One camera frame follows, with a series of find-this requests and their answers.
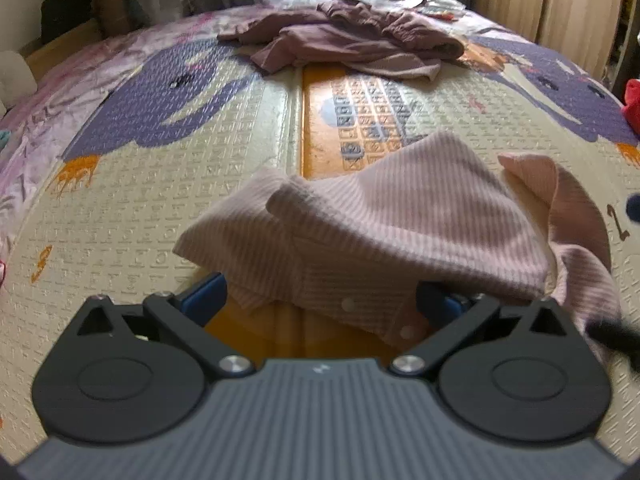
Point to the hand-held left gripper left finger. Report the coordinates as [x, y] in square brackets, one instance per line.
[205, 297]

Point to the wooden headboard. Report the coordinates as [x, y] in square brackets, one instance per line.
[65, 50]

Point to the mauve elastic-waist pants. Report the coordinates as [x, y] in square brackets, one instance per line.
[400, 30]

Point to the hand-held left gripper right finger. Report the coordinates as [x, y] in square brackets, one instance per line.
[435, 305]

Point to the clear plastic wrapper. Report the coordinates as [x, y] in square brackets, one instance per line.
[445, 5]

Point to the black bag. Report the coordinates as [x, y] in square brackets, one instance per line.
[67, 15]

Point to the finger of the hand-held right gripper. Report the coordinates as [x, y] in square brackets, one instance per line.
[617, 337]

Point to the mauve top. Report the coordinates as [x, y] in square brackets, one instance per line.
[300, 40]

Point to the white pillow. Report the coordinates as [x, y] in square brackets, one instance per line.
[15, 80]

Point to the wooden wardrobe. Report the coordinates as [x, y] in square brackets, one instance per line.
[550, 10]

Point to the pink floral bed sheet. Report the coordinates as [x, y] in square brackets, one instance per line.
[50, 110]

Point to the pink striped top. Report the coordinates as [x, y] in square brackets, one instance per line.
[400, 220]

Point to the red cloth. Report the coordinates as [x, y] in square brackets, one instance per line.
[632, 105]

